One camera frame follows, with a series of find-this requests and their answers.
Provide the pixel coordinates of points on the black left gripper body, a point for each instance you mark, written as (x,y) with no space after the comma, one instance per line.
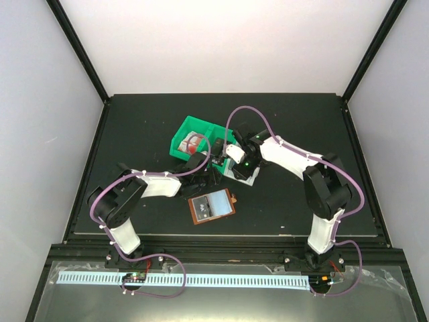
(211,180)

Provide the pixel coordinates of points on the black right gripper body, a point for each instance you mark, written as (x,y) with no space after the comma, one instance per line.
(250,167)

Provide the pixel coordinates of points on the brown leather card holder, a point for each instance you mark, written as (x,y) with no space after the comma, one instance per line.
(222,204)

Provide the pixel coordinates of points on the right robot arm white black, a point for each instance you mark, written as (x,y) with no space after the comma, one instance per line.
(327,195)

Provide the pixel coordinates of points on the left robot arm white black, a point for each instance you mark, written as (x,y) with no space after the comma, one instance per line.
(111,207)

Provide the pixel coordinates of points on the white bin with blue cards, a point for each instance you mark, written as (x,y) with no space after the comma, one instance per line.
(245,172)

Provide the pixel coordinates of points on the stack of black cards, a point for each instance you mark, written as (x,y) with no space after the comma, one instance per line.
(216,152)

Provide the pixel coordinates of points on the stack of white red cards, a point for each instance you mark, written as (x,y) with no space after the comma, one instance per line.
(190,143)

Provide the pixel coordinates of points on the green bin with black cards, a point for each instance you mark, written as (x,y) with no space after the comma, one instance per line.
(216,136)

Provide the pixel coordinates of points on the green bin with red cards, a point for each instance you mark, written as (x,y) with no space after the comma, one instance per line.
(189,124)

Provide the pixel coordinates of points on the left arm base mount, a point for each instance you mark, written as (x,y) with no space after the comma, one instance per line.
(140,259)

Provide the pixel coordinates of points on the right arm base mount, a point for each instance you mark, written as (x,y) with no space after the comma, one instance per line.
(307,260)

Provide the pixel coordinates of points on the black aluminium frame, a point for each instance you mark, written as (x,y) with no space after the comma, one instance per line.
(112,152)

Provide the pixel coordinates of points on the white slotted cable duct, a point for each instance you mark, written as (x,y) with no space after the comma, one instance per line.
(184,279)

